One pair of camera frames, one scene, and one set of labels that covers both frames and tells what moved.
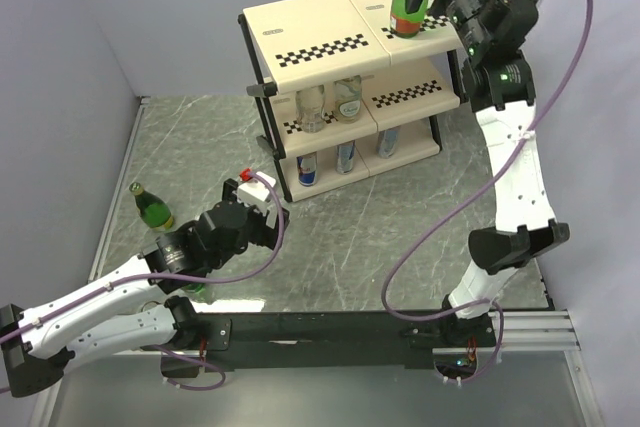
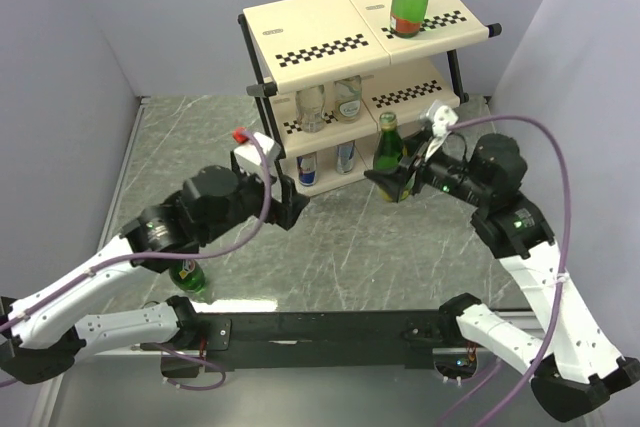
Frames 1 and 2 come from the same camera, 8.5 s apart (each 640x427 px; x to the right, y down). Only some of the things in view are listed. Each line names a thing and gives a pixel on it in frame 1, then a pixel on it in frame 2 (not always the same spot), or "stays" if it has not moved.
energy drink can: x=307 y=169 stays
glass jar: x=348 y=98 stays
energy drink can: x=345 y=157 stays
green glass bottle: x=151 y=209 → x=388 y=153
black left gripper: x=266 y=234 → x=286 y=211
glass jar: x=310 y=106 stays
